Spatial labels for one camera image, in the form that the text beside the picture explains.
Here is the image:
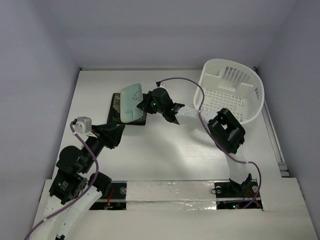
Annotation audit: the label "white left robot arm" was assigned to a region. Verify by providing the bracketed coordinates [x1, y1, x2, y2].
[31, 117, 125, 240]

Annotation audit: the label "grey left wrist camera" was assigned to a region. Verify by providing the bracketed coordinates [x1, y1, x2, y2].
[74, 116, 92, 135]

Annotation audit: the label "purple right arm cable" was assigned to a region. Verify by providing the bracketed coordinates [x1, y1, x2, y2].
[156, 77, 262, 209]

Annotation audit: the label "black floral square plate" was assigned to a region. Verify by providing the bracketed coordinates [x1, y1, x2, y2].
[106, 93, 147, 126]

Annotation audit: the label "silver foil tape strip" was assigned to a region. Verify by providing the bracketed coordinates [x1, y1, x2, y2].
[125, 180, 217, 211]

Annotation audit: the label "pale celadon oval plate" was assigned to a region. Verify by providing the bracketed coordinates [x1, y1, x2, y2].
[120, 83, 143, 113]

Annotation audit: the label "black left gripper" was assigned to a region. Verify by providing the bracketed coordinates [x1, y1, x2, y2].
[81, 120, 125, 171]

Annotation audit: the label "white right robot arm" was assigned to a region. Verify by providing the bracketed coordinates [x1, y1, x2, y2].
[137, 87, 252, 198]

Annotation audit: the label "white plastic dish rack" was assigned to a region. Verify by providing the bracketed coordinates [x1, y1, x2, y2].
[193, 58, 265, 124]

